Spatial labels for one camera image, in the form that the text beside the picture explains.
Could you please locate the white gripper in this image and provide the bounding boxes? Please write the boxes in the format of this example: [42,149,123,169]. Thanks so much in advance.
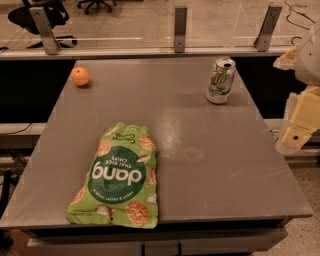
[273,20,320,155]

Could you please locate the green rice chip bag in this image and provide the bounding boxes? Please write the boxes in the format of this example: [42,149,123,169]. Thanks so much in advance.
[66,123,158,229]

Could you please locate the white green soda can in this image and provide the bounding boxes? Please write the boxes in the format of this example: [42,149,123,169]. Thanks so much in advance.
[207,57,236,104]

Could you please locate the orange fruit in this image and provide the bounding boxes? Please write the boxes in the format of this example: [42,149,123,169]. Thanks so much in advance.
[71,67,90,87]

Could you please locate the black chair base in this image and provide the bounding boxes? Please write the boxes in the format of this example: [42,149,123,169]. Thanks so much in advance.
[77,0,117,15]

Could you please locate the black office chair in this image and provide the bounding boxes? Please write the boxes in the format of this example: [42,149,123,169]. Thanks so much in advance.
[8,0,77,49]

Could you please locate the right metal rail bracket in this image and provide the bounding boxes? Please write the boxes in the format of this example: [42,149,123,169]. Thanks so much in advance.
[254,4,282,52]

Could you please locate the metal rail bracket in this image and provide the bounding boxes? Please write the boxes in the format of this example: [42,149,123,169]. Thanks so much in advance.
[254,4,282,52]
[174,6,187,53]
[30,7,60,55]

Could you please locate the black floor cable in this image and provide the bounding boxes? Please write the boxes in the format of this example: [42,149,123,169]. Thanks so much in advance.
[283,0,317,46]

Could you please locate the metal barrier rail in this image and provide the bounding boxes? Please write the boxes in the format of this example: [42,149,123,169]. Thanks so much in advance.
[0,46,290,61]

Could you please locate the middle metal rail bracket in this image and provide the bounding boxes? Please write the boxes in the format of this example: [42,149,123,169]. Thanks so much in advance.
[174,6,187,53]

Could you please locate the left metal rail bracket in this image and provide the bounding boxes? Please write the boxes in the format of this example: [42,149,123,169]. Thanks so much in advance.
[30,7,60,55]

